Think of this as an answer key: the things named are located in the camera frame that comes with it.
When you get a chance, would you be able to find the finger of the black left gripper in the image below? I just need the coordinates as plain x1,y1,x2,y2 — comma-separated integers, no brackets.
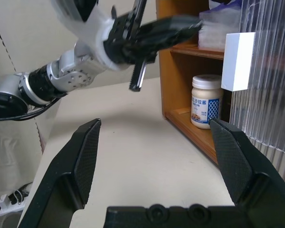
144,15,204,37
144,28,198,52

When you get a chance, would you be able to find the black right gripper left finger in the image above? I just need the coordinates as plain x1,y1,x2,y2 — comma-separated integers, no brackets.
19,118,102,228

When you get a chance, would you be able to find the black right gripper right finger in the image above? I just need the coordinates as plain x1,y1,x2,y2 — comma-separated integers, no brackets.
209,118,285,228

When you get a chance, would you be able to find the purple tissue pack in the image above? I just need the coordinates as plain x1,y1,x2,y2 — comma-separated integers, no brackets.
199,0,241,51

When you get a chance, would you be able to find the white jar blue label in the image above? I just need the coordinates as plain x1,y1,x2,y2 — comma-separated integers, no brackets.
190,74,224,130

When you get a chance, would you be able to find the wooden cabinet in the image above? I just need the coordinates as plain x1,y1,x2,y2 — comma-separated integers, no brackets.
156,0,233,166

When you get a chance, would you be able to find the white power strip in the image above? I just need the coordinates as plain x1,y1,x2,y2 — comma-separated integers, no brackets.
0,190,27,217

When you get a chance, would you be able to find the ribbed clear sliding door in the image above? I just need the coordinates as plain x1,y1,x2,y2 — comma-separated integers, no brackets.
248,0,285,156
229,0,285,157

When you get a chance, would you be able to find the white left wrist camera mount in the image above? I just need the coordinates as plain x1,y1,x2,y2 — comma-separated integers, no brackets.
51,0,121,72

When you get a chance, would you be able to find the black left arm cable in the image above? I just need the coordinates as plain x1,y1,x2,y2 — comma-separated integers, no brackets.
0,94,69,122

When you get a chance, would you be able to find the white door handle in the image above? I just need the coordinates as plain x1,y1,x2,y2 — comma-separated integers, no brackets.
221,32,256,92

